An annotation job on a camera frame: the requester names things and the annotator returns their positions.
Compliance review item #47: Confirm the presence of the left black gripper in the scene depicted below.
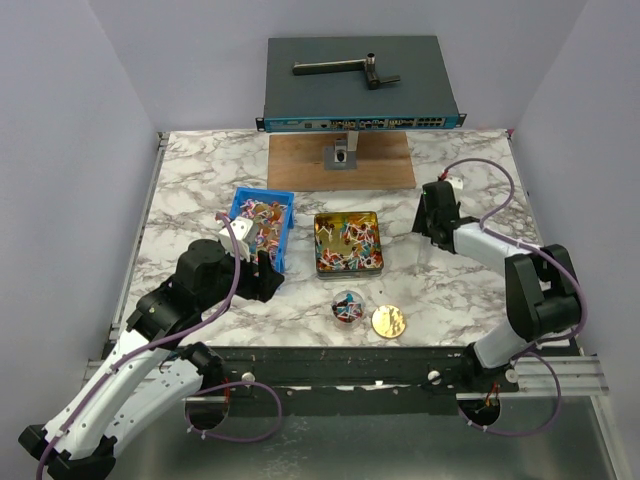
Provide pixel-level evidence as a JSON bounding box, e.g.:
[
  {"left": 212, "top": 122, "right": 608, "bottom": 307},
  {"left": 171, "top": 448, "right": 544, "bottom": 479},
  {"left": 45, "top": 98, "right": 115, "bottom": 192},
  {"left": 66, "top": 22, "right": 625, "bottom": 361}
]
[{"left": 200, "top": 242, "right": 285, "bottom": 310}]

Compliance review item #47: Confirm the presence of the square tin of lollipops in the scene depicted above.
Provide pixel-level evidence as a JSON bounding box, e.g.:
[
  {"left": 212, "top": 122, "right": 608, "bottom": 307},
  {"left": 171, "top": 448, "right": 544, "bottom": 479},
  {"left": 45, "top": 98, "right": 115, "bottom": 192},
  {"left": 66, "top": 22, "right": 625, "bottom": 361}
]
[{"left": 313, "top": 211, "right": 384, "bottom": 280}]

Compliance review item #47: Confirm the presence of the blue plastic candy bin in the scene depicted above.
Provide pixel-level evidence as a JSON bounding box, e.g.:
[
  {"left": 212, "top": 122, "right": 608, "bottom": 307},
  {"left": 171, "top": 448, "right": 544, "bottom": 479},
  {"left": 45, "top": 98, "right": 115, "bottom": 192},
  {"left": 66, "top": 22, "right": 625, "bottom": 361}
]
[{"left": 229, "top": 187, "right": 294, "bottom": 273}]

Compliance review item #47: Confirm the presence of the clear glass jar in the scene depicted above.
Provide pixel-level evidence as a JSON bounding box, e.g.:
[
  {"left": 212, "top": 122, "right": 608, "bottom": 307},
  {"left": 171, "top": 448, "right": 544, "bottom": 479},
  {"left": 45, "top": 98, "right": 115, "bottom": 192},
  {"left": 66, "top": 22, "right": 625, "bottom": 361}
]
[{"left": 330, "top": 290, "right": 365, "bottom": 329}]

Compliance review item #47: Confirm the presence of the gold jar lid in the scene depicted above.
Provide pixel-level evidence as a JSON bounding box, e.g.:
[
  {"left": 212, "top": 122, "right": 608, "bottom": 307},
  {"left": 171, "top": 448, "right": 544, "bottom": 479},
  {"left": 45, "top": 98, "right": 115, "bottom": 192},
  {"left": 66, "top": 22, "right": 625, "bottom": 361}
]
[{"left": 371, "top": 304, "right": 407, "bottom": 339}]

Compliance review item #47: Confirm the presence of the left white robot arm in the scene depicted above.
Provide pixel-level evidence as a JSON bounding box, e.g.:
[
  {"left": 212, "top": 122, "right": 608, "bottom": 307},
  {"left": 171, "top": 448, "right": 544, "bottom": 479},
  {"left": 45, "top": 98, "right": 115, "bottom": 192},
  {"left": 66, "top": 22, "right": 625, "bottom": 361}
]
[{"left": 19, "top": 239, "right": 284, "bottom": 479}]

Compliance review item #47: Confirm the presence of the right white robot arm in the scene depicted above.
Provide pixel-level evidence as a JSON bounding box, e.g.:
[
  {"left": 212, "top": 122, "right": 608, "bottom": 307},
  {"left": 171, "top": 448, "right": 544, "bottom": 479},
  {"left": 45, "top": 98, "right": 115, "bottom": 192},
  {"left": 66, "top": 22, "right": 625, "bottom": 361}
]
[{"left": 412, "top": 180, "right": 584, "bottom": 392}]

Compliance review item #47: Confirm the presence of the grey metal stand base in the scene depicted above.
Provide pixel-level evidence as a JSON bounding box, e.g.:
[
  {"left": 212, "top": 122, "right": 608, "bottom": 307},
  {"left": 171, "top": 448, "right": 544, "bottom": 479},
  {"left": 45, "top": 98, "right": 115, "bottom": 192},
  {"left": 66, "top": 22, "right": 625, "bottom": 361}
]
[{"left": 323, "top": 130, "right": 359, "bottom": 171}]

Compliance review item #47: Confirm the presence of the wooden board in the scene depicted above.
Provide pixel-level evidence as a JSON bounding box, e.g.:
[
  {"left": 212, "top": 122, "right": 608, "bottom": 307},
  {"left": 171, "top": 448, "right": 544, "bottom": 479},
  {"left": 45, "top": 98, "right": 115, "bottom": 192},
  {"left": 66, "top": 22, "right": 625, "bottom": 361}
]
[{"left": 267, "top": 132, "right": 416, "bottom": 192}]

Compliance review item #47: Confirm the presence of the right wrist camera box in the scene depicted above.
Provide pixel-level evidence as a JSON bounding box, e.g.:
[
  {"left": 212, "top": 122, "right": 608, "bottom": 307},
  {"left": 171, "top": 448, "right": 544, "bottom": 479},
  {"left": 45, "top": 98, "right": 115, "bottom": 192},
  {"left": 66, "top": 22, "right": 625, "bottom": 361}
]
[{"left": 438, "top": 172, "right": 464, "bottom": 191}]

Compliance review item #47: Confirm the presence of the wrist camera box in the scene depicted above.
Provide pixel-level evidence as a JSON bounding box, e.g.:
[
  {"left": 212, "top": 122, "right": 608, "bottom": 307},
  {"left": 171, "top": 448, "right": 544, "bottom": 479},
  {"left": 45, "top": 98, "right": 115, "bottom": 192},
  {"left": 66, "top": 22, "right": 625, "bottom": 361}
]
[
  {"left": 438, "top": 172, "right": 464, "bottom": 191},
  {"left": 217, "top": 216, "right": 259, "bottom": 261}
]

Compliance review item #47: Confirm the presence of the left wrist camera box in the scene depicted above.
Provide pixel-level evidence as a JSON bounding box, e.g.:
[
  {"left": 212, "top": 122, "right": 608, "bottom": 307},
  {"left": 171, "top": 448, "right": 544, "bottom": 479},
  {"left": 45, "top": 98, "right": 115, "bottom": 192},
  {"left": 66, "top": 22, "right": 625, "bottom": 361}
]
[{"left": 217, "top": 216, "right": 259, "bottom": 261}]

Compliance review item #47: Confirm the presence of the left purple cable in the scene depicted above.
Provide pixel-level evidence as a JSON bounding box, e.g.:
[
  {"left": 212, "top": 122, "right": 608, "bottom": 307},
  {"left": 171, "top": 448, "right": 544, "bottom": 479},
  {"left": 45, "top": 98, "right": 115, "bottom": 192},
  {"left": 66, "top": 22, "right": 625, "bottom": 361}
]
[{"left": 34, "top": 212, "right": 284, "bottom": 480}]

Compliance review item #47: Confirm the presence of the purple cable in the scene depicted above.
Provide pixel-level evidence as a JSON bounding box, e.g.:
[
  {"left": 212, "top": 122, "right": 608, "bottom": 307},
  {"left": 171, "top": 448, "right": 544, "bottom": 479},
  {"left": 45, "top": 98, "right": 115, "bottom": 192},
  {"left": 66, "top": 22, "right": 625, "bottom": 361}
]
[
  {"left": 34, "top": 212, "right": 284, "bottom": 480},
  {"left": 439, "top": 158, "right": 589, "bottom": 436}
]

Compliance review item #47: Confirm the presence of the black front mounting rail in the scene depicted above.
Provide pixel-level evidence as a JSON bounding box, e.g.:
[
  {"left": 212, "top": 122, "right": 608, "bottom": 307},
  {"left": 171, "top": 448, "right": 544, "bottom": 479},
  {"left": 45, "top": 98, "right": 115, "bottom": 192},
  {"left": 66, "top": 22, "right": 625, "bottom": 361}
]
[{"left": 102, "top": 344, "right": 551, "bottom": 419}]

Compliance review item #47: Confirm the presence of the grey network switch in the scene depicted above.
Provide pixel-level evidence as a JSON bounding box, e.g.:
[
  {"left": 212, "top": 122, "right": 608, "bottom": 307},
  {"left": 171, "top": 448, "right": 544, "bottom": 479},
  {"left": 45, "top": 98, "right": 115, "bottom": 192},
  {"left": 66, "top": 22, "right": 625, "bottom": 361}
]
[{"left": 256, "top": 36, "right": 466, "bottom": 133}]

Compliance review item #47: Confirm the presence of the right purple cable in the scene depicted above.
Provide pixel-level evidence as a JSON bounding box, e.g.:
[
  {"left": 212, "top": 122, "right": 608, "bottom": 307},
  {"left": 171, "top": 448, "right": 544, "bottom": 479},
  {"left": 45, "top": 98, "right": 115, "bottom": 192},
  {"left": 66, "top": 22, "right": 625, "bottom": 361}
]
[{"left": 439, "top": 158, "right": 589, "bottom": 436}]

